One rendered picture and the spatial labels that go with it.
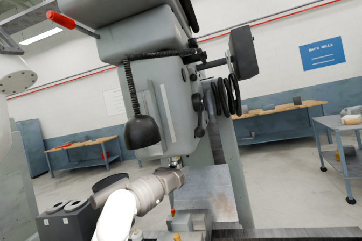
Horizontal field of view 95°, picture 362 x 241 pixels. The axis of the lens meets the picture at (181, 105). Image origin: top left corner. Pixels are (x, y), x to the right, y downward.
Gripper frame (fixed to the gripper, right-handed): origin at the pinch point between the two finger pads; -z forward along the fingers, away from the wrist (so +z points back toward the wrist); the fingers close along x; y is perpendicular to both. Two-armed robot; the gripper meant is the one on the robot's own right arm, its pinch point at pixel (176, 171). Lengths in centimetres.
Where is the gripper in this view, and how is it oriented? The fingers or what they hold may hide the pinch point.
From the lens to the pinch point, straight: 62.2
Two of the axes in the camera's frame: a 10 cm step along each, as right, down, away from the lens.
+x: -7.6, 1.5, 6.3
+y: 2.0, 9.8, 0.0
